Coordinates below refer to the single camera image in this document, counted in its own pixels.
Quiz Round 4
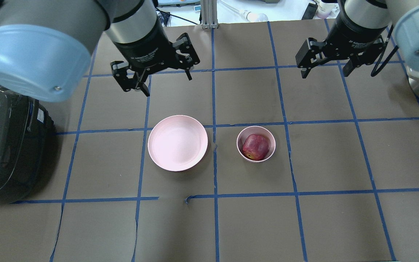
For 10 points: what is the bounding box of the black rice cooker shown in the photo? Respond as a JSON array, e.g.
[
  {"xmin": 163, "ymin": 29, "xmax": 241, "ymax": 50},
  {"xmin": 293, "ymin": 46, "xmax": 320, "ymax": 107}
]
[{"xmin": 0, "ymin": 86, "xmax": 54, "ymax": 205}]

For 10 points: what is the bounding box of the pink bowl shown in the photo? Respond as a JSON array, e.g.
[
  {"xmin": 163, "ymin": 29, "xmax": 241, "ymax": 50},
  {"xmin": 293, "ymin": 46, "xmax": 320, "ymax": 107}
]
[{"xmin": 236, "ymin": 126, "xmax": 276, "ymax": 163}]

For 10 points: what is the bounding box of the aluminium frame post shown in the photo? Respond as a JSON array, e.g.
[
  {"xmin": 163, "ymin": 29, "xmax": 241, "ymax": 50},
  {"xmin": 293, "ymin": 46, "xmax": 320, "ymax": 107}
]
[{"xmin": 200, "ymin": 0, "xmax": 219, "ymax": 29}]

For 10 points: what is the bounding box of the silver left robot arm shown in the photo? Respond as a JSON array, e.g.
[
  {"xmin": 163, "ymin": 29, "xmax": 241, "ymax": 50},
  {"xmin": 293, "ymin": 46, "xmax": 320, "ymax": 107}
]
[{"xmin": 0, "ymin": 0, "xmax": 200, "ymax": 102}]

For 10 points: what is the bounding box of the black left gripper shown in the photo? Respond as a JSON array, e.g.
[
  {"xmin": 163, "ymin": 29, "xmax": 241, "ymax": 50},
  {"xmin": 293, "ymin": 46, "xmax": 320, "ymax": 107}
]
[{"xmin": 110, "ymin": 22, "xmax": 200, "ymax": 97}]

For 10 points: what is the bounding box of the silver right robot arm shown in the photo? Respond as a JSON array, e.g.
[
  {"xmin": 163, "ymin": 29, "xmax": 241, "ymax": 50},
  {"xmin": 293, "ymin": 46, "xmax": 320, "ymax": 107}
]
[{"xmin": 295, "ymin": 0, "xmax": 419, "ymax": 79}]

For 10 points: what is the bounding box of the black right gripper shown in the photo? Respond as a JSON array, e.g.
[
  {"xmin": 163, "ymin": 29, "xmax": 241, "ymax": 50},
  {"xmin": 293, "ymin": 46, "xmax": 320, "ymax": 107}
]
[{"xmin": 295, "ymin": 18, "xmax": 386, "ymax": 79}]

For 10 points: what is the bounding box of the red apple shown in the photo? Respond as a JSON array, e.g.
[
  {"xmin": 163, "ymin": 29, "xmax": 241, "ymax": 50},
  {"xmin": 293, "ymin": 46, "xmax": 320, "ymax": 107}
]
[{"xmin": 242, "ymin": 134, "xmax": 271, "ymax": 161}]

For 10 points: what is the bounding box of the pink plate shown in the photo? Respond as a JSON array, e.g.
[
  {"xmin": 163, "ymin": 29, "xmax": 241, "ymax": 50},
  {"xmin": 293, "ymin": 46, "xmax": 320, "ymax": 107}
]
[{"xmin": 147, "ymin": 115, "xmax": 208, "ymax": 171}]

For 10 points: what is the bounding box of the purple white cup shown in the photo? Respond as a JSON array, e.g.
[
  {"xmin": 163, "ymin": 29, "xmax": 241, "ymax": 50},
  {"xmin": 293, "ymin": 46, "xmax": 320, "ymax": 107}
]
[{"xmin": 316, "ymin": 0, "xmax": 338, "ymax": 19}]

